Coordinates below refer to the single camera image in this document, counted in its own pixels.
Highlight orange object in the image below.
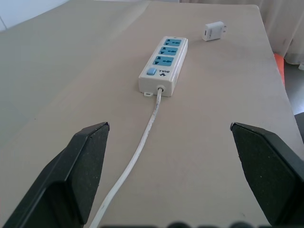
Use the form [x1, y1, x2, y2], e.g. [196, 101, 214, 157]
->
[273, 53, 285, 85]

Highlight white power strip cable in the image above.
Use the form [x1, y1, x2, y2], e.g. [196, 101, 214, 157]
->
[88, 87, 164, 228]

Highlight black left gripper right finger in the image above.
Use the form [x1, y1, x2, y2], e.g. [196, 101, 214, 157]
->
[229, 122, 304, 227]

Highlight beige curtain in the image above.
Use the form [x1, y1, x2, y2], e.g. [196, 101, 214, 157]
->
[257, 0, 304, 65]

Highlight white power strip blue sockets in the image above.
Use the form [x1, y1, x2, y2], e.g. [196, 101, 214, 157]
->
[138, 36, 189, 98]

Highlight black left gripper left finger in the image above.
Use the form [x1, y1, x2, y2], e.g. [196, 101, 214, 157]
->
[0, 122, 110, 228]

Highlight white USB charger plug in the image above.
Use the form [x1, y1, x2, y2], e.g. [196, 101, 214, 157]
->
[202, 21, 228, 42]

